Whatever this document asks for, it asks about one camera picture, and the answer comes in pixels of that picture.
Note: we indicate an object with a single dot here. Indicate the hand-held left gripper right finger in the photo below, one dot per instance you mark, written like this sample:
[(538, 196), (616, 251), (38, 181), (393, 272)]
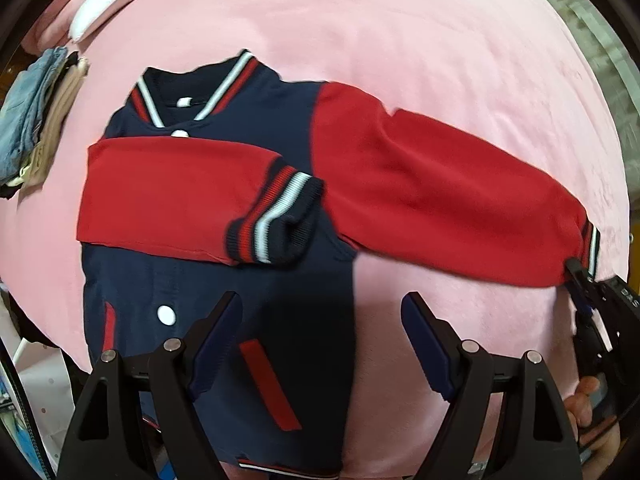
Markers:
[(425, 340)]

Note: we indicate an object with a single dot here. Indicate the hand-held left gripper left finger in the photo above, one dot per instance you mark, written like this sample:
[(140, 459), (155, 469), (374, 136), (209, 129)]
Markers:
[(220, 340)]

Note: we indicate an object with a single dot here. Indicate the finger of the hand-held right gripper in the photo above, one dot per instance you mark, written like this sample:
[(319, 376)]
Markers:
[(587, 325), (582, 282)]

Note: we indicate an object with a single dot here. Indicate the navy and red varsity jacket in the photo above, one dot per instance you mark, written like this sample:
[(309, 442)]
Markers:
[(200, 195)]

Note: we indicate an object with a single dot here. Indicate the pile of folded clothes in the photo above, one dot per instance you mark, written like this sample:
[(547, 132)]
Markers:
[(27, 105)]

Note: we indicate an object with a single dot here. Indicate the person's right hand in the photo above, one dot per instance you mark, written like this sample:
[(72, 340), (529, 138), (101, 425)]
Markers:
[(585, 402)]

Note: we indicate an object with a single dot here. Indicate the white dotted bag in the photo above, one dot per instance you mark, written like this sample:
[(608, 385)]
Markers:
[(40, 390)]

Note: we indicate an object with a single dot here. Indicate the folded beige cloth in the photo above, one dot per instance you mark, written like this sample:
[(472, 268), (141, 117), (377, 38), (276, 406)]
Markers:
[(55, 115)]

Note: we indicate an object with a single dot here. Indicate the pink fleece blanket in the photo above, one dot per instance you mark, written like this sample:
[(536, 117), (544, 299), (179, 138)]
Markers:
[(400, 35)]

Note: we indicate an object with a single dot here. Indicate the folded pink blanket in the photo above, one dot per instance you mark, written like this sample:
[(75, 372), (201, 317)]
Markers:
[(55, 30)]

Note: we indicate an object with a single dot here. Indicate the white pillow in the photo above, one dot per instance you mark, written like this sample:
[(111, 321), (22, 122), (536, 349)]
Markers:
[(100, 7)]

